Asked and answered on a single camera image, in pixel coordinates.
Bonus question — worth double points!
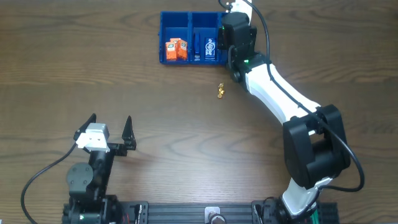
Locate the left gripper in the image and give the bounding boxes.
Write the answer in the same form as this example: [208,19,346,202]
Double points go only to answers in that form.
[73,113,137,157]

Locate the blue tray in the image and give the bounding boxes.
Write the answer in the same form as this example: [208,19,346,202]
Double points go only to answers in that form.
[158,11,231,66]

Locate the blue candy pack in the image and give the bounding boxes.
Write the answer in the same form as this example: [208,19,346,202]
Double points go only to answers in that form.
[203,37,217,61]

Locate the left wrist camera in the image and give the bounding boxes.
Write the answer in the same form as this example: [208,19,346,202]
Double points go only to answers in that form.
[75,123,111,154]

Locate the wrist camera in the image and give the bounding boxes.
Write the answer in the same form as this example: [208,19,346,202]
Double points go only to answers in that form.
[75,123,111,154]
[229,0,254,15]

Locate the black cable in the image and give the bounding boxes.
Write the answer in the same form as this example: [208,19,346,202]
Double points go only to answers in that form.
[218,0,366,215]
[20,142,78,224]

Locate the mounting rail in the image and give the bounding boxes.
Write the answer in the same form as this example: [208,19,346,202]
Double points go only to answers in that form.
[62,200,340,224]

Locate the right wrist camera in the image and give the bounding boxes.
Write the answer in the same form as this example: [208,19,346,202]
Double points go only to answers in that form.
[229,0,254,15]

